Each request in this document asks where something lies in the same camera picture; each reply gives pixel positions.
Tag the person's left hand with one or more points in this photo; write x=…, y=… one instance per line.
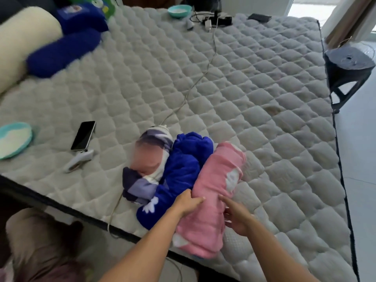
x=185, y=204

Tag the person's right hand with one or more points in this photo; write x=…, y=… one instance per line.
x=239, y=218

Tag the person's left thumb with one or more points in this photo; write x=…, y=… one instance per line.
x=199, y=200

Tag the person's right thumb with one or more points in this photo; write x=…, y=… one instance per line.
x=226, y=200

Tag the pink baby blanket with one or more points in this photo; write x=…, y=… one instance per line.
x=211, y=179

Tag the person's right forearm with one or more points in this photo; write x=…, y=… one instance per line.
x=273, y=255

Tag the person's left forearm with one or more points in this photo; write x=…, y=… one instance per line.
x=147, y=249

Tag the blue fleece blanket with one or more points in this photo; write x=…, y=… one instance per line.
x=182, y=170

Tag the purple white striped blanket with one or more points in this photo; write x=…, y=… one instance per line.
x=138, y=187

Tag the gray quilted mattress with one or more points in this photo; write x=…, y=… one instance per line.
x=249, y=120

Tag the white handheld thermometer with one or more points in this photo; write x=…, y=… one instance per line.
x=78, y=161

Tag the black smartphone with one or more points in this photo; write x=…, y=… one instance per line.
x=83, y=136

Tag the person's brown trousers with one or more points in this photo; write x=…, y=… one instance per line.
x=38, y=246

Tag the white charger adapter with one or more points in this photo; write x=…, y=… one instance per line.
x=208, y=25

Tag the black power strip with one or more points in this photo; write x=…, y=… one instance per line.
x=221, y=20

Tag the black plastic stool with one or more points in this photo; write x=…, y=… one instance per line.
x=348, y=63

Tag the black wallet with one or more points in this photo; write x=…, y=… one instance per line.
x=259, y=18

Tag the black bag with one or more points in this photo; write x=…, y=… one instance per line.
x=202, y=3

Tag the blue plush bolster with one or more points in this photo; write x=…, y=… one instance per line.
x=61, y=52

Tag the blue plush toy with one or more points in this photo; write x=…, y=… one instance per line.
x=82, y=19

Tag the green plush toy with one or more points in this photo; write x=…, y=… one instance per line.
x=105, y=5

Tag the cream bolster pillow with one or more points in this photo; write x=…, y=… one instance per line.
x=23, y=41

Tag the dark gray headboard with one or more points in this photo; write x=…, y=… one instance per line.
x=20, y=4

